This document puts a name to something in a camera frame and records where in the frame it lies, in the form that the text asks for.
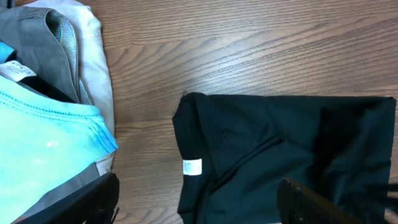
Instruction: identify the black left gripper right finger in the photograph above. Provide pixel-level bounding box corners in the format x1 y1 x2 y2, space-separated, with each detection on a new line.
277 178 362 224

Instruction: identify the white pink folded garment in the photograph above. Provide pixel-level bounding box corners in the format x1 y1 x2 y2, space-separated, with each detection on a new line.
23 0 116 177

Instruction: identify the black t-shirt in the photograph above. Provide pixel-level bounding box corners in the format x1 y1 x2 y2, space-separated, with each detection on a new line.
172 93 396 223

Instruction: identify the light blue folded shirt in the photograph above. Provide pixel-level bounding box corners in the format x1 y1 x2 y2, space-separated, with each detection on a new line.
1 44 118 223

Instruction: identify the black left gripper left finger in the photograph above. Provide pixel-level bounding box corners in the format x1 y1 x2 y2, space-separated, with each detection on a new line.
17 172 120 224

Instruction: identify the grey folded garment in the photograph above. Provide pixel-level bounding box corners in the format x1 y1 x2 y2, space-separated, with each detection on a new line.
0 6 100 218

